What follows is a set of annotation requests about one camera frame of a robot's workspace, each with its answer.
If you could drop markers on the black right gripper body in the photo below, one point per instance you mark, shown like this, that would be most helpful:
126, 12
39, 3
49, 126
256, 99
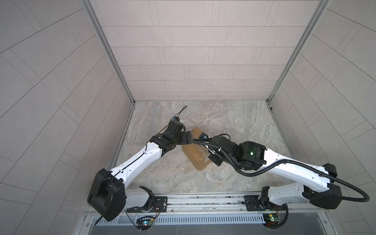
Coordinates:
216, 158

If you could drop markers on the aluminium left corner post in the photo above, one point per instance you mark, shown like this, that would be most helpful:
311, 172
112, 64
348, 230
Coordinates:
103, 40

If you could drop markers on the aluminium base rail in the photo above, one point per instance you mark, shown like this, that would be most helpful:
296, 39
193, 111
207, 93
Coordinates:
220, 205

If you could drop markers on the brown cardboard express box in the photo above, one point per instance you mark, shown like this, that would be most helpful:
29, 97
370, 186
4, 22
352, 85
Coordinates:
198, 155

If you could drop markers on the aluminium right corner post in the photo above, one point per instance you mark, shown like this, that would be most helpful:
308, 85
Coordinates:
322, 6

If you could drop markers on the left green circuit board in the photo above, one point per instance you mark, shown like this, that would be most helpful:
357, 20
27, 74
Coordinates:
146, 221

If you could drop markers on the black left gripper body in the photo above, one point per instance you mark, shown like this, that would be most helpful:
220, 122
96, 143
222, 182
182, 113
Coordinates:
183, 141

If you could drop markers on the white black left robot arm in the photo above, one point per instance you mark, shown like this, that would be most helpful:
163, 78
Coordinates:
109, 194

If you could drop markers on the right green circuit board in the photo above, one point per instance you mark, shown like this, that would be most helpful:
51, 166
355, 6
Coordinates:
271, 220

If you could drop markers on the aluminium corner post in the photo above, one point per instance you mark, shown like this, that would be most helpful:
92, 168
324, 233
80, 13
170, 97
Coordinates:
322, 6
103, 40

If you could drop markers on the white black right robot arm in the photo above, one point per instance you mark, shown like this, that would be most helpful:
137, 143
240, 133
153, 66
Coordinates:
250, 159

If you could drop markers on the green circuit board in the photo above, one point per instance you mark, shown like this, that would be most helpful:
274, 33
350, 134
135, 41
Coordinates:
271, 220
146, 221

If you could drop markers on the white slotted vent strip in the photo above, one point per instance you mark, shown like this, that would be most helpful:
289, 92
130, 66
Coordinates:
211, 219

